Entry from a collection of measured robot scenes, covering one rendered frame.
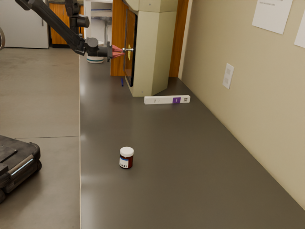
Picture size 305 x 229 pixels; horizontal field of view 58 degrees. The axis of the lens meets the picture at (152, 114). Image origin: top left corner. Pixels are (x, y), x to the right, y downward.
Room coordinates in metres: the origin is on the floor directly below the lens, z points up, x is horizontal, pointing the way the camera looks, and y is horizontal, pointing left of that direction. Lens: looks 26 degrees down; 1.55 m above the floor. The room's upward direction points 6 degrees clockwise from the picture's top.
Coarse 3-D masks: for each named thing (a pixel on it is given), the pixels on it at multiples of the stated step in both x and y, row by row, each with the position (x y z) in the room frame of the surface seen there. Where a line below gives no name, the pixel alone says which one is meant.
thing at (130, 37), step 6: (132, 12) 1.59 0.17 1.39; (132, 18) 1.57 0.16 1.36; (132, 24) 1.56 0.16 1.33; (126, 30) 1.76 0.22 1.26; (132, 30) 1.55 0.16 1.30; (126, 36) 1.75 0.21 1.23; (132, 36) 1.54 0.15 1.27; (126, 42) 1.74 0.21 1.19; (132, 42) 1.53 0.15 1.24; (126, 48) 1.72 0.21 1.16; (132, 48) 1.52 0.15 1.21; (126, 54) 1.71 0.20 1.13; (132, 54) 1.50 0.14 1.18; (126, 60) 1.70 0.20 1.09; (132, 60) 1.49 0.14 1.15; (126, 66) 1.68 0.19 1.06; (132, 66) 1.49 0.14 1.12; (126, 72) 1.67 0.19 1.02; (132, 72) 1.49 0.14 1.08; (132, 78) 1.49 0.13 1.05
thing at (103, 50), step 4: (108, 44) 1.54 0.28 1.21; (100, 48) 1.51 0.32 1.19; (104, 48) 1.52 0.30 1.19; (108, 48) 1.52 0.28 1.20; (100, 52) 1.50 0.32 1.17; (104, 52) 1.51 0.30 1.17; (108, 52) 1.51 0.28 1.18; (100, 56) 1.52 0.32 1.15; (104, 56) 1.52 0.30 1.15; (108, 56) 1.50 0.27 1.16; (108, 60) 1.53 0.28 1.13
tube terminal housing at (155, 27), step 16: (144, 0) 1.49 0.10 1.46; (160, 0) 1.52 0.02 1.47; (176, 0) 1.67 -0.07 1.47; (144, 16) 1.49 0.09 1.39; (160, 16) 1.53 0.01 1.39; (144, 32) 1.50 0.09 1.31; (160, 32) 1.54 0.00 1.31; (144, 48) 1.50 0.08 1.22; (160, 48) 1.56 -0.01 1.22; (144, 64) 1.50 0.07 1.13; (160, 64) 1.58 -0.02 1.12; (144, 80) 1.50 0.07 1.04; (160, 80) 1.60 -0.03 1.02; (144, 96) 1.50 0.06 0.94
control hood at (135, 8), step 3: (126, 0) 1.47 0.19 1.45; (129, 0) 1.47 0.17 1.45; (132, 0) 1.48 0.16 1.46; (135, 0) 1.48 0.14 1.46; (138, 0) 1.48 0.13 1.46; (129, 3) 1.47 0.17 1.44; (132, 3) 1.48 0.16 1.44; (135, 3) 1.48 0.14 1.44; (138, 3) 1.49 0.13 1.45; (129, 6) 1.54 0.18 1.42; (132, 6) 1.48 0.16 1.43; (135, 6) 1.48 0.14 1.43; (138, 6) 1.49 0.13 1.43; (132, 9) 1.51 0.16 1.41; (135, 9) 1.48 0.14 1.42; (138, 9) 1.49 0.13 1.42
